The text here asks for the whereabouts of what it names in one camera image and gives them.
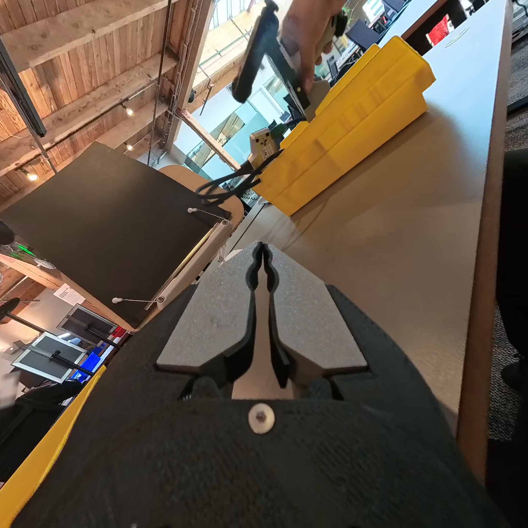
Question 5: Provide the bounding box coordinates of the white tethered pin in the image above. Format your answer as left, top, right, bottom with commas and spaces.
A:
187, 207, 232, 227
111, 296, 166, 310

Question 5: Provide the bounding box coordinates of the black board on white stand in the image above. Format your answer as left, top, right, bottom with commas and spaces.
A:
0, 141, 245, 331

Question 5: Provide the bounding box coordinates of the grey panel on stand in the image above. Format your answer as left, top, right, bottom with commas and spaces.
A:
56, 304, 120, 345
12, 332, 87, 382

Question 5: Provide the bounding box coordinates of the black striped jacket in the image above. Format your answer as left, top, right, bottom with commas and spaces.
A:
0, 379, 85, 483

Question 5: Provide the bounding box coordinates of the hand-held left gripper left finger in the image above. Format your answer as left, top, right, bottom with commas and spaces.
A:
156, 241, 264, 384

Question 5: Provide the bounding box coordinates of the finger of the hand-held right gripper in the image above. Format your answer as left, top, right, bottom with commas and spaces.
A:
283, 93, 311, 123
303, 79, 331, 123

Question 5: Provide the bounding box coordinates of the person's black trouser leg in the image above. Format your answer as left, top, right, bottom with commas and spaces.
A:
486, 149, 528, 528

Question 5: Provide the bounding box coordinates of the metal hdmi port hub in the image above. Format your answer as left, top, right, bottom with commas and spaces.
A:
196, 127, 286, 207

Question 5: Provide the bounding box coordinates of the person's right hand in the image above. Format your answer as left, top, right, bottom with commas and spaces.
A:
280, 0, 347, 92

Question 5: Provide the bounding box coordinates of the yellow plastic bin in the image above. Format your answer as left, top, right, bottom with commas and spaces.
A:
0, 365, 106, 528
252, 36, 437, 217

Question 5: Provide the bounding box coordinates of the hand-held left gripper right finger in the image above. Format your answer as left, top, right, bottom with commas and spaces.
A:
264, 243, 368, 388

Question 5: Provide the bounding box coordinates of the white paper sign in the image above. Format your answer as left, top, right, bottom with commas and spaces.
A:
54, 284, 87, 304

